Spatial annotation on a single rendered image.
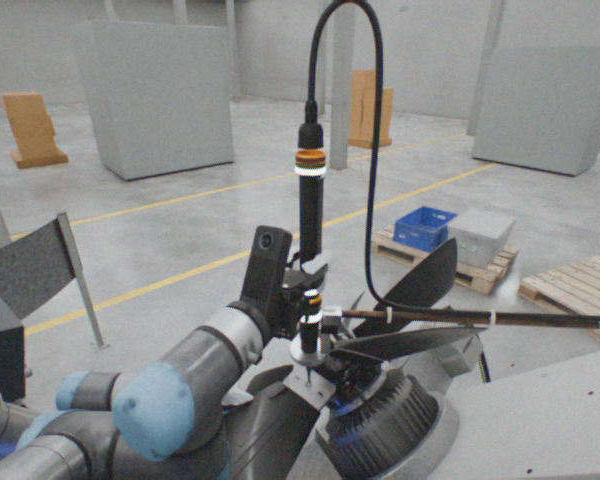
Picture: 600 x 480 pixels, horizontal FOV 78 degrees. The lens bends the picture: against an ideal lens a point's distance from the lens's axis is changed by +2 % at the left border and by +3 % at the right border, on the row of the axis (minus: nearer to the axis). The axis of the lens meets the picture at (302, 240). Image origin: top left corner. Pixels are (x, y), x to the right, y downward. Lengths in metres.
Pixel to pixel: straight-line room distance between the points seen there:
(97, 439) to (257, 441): 0.29
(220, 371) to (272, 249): 0.16
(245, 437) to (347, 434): 0.19
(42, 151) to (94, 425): 8.06
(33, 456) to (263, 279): 0.27
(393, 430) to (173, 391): 0.47
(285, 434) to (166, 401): 0.36
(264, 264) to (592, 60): 7.23
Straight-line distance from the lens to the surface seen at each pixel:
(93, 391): 0.83
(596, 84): 7.49
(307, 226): 0.55
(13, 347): 1.05
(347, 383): 0.78
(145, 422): 0.37
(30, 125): 8.39
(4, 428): 0.63
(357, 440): 0.77
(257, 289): 0.47
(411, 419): 0.78
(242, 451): 0.70
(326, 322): 0.64
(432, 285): 0.89
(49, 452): 0.46
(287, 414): 0.72
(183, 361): 0.39
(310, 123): 0.51
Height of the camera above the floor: 1.75
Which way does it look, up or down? 26 degrees down
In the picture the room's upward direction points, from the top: straight up
